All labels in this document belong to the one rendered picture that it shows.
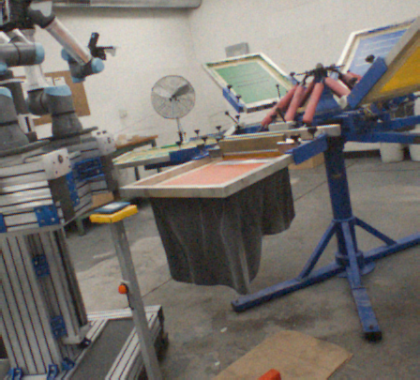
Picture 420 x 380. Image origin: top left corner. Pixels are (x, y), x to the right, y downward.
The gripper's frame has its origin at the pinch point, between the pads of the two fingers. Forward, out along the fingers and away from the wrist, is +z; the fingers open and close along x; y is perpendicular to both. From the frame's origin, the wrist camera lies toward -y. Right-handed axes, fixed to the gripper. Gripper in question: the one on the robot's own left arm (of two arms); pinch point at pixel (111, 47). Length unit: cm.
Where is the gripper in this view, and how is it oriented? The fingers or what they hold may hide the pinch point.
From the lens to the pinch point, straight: 276.4
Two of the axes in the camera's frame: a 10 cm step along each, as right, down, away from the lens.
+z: 5.4, -2.5, 8.1
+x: 8.4, 0.6, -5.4
